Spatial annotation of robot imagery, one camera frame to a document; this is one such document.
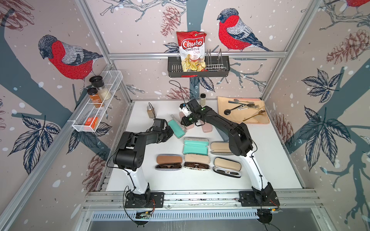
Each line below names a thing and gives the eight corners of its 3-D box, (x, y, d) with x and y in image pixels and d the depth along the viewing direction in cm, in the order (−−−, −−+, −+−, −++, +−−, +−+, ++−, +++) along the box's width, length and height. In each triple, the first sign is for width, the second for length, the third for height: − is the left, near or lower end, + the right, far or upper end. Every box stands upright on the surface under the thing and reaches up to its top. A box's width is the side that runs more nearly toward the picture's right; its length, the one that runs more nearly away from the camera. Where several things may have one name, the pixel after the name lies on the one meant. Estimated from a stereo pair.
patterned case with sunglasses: (183, 170, 84) (183, 168, 81) (184, 155, 90) (184, 153, 87) (210, 170, 84) (211, 168, 81) (209, 155, 90) (209, 153, 87)
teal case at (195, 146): (183, 156, 91) (182, 151, 85) (183, 143, 97) (183, 137, 91) (208, 156, 91) (209, 151, 85) (207, 143, 97) (208, 137, 91)
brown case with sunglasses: (155, 172, 84) (154, 170, 81) (158, 156, 91) (157, 153, 88) (182, 172, 84) (181, 170, 81) (182, 156, 90) (182, 153, 88)
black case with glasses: (212, 171, 84) (212, 170, 81) (214, 157, 89) (214, 156, 87) (239, 179, 81) (241, 177, 79) (240, 164, 86) (241, 162, 84)
